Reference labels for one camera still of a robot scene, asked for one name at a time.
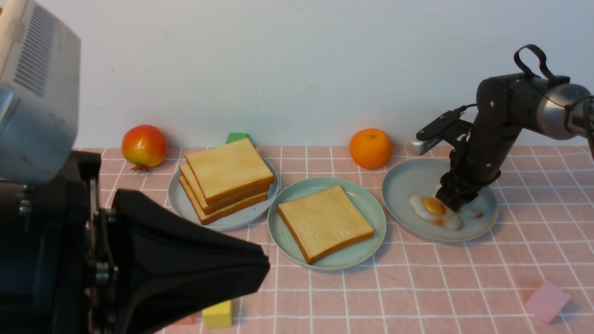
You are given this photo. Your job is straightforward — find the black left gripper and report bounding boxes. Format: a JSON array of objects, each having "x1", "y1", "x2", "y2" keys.
[{"x1": 0, "y1": 151, "x2": 114, "y2": 334}]

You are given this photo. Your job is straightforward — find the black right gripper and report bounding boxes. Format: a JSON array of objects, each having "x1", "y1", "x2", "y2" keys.
[{"x1": 436, "y1": 118, "x2": 520, "y2": 213}]

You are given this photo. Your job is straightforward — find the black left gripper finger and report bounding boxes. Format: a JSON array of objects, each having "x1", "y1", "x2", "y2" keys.
[{"x1": 110, "y1": 189, "x2": 270, "y2": 334}]

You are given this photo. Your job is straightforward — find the fried egg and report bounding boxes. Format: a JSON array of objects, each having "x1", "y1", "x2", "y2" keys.
[
  {"x1": 408, "y1": 193, "x2": 462, "y2": 231},
  {"x1": 458, "y1": 194, "x2": 487, "y2": 218}
]

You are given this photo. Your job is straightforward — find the bread slice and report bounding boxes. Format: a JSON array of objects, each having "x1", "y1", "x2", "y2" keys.
[
  {"x1": 185, "y1": 138, "x2": 275, "y2": 205},
  {"x1": 277, "y1": 185, "x2": 375, "y2": 265},
  {"x1": 178, "y1": 176, "x2": 269, "y2": 226},
  {"x1": 180, "y1": 164, "x2": 270, "y2": 213}
]

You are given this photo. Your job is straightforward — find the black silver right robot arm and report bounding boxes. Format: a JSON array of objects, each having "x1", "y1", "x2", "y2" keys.
[{"x1": 436, "y1": 74, "x2": 593, "y2": 212}]

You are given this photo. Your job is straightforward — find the grey egg plate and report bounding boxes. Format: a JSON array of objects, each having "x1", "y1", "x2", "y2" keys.
[{"x1": 381, "y1": 159, "x2": 499, "y2": 244}]

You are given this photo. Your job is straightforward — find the orange foam cube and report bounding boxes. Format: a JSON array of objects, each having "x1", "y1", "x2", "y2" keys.
[{"x1": 173, "y1": 314, "x2": 196, "y2": 326}]

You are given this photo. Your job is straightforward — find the yellow foam cube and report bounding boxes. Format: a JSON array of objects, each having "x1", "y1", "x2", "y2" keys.
[{"x1": 201, "y1": 300, "x2": 233, "y2": 328}]

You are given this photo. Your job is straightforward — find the light green center plate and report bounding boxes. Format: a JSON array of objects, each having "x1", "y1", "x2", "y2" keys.
[{"x1": 267, "y1": 177, "x2": 387, "y2": 271}]

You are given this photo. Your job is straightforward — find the grey-blue bread plate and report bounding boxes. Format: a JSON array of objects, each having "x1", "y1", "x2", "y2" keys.
[{"x1": 168, "y1": 159, "x2": 280, "y2": 231}]

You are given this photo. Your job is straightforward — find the orange tangerine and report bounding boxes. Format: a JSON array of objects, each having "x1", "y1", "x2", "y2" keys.
[{"x1": 349, "y1": 128, "x2": 393, "y2": 170}]

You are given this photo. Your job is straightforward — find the red yellow pomegranate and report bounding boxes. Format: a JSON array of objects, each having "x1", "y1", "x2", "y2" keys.
[{"x1": 121, "y1": 124, "x2": 169, "y2": 173}]

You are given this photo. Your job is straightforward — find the pink foam cube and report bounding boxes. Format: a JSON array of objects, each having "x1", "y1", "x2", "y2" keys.
[{"x1": 524, "y1": 281, "x2": 571, "y2": 324}]

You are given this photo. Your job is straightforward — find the green foam cube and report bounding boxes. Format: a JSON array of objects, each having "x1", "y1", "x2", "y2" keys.
[{"x1": 226, "y1": 132, "x2": 250, "y2": 144}]

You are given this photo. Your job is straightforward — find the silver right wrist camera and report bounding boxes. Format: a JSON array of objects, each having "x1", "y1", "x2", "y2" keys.
[{"x1": 410, "y1": 106, "x2": 474, "y2": 156}]

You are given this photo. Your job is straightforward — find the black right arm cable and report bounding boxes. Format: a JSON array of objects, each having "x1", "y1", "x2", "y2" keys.
[{"x1": 457, "y1": 45, "x2": 594, "y2": 161}]

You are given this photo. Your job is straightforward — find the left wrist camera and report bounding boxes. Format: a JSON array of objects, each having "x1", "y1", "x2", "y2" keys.
[{"x1": 0, "y1": 0, "x2": 81, "y2": 184}]

